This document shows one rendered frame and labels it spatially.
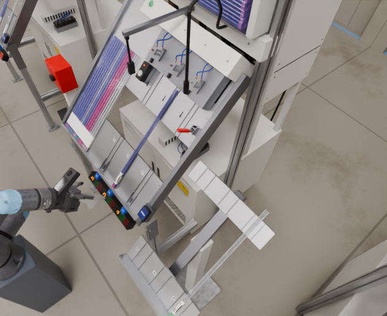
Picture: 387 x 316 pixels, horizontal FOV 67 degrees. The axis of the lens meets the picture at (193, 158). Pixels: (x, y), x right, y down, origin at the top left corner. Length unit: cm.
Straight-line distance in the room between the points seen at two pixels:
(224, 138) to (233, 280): 87
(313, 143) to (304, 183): 42
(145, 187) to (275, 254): 111
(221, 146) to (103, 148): 61
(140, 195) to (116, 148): 24
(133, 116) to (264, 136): 75
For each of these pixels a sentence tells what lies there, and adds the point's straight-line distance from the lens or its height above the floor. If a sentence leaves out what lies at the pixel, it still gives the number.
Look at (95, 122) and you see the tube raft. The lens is 143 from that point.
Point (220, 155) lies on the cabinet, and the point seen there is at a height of 62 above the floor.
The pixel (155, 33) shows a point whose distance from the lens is 130.
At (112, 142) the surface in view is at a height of 82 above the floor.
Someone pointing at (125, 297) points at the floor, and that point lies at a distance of 191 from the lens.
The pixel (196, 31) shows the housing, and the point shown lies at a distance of 108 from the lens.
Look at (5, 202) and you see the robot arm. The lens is 107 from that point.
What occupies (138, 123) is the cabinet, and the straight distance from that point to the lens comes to 168.
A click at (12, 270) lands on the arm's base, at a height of 59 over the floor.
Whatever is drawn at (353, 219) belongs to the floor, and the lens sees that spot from 237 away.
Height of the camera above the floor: 186
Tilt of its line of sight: 55 degrees down
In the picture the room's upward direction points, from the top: 5 degrees clockwise
